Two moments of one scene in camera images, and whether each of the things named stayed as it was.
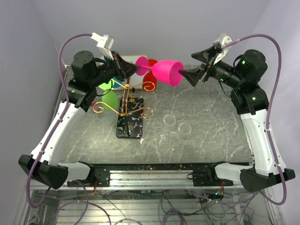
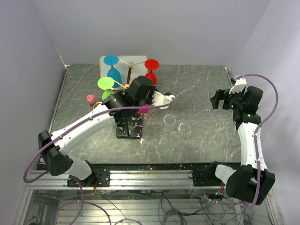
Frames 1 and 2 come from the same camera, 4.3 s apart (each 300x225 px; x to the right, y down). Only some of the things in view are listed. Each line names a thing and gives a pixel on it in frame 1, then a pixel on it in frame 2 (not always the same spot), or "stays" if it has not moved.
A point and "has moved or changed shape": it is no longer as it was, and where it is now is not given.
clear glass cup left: x=169 y=121 stays
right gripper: x=208 y=56 → x=221 y=94
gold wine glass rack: x=124 y=113 has moved or changed shape
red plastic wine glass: x=149 y=80 stays
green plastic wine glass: x=109 y=97 stays
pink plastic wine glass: x=167 y=71 → x=141 y=111
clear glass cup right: x=184 y=131 stays
